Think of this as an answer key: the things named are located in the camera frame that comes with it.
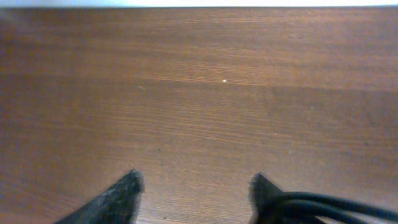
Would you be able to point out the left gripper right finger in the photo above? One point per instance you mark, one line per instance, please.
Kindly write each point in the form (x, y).
(261, 190)

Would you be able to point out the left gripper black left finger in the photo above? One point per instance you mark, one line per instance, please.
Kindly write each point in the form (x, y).
(118, 204)

